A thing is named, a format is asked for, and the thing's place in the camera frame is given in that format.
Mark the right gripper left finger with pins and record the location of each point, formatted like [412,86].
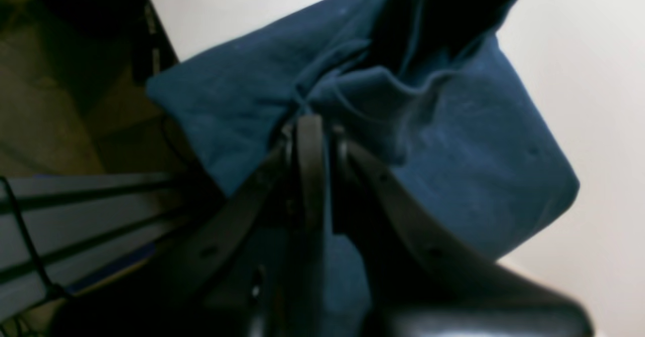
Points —
[253,269]

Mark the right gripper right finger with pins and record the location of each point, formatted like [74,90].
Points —
[422,280]

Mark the dark blue T-shirt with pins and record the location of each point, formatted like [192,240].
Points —
[420,84]

